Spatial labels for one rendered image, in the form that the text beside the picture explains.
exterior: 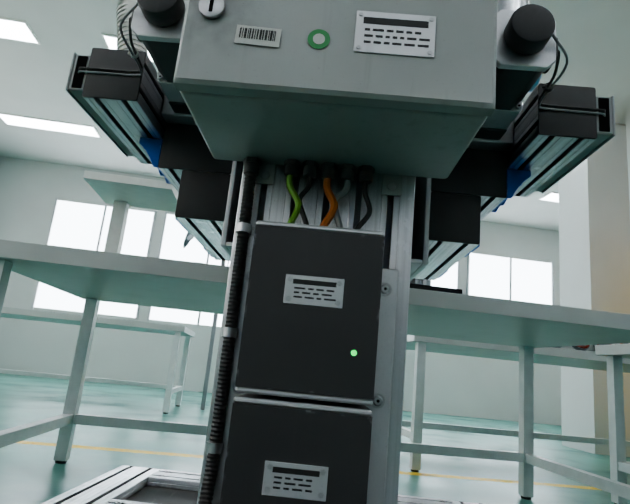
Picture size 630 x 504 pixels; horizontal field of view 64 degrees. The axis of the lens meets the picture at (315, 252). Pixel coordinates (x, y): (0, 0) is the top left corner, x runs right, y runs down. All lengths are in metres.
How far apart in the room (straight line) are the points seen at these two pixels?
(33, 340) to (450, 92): 8.37
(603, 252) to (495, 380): 3.93
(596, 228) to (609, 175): 0.61
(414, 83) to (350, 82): 0.07
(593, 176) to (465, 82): 5.37
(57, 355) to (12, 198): 2.57
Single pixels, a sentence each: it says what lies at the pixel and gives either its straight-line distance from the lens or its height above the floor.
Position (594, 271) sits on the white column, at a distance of 5.62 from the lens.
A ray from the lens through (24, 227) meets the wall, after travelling 9.08.
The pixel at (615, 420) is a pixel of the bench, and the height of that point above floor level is 0.39.
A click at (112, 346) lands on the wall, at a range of 8.37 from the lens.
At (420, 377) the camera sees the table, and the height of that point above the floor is 0.50.
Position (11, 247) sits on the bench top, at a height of 0.73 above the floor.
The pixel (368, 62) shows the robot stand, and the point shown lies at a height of 0.80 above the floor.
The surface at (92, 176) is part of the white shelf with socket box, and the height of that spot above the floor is 1.18.
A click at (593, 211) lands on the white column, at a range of 5.79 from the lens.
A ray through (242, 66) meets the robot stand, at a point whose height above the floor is 0.78.
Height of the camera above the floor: 0.48
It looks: 13 degrees up
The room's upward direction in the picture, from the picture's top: 6 degrees clockwise
